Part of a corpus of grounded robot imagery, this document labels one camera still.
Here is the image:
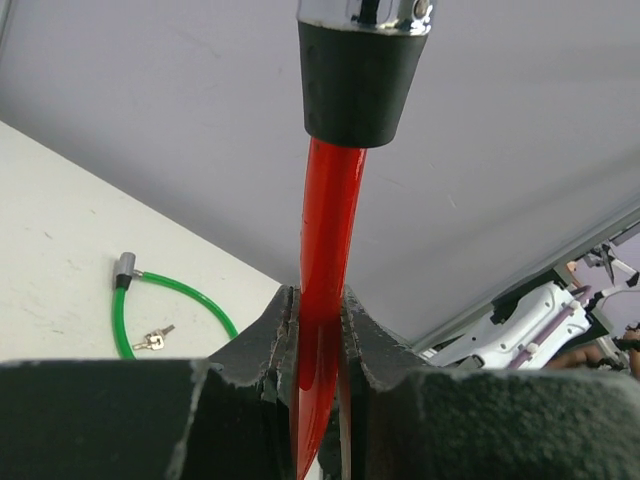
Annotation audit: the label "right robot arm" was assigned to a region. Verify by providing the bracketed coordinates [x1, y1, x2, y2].
[421, 263, 639, 370]

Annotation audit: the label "green lock keys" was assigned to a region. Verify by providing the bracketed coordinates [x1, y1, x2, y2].
[132, 324, 175, 351]

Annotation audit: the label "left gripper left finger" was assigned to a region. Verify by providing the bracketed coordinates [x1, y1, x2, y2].
[1, 286, 298, 479]

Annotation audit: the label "green cable lock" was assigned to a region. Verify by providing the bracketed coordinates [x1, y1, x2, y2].
[111, 252, 239, 360]

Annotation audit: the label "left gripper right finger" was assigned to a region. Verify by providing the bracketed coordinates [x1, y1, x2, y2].
[339, 291, 639, 479]

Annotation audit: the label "red cable lock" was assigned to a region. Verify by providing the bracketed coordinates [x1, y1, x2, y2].
[292, 1, 436, 478]

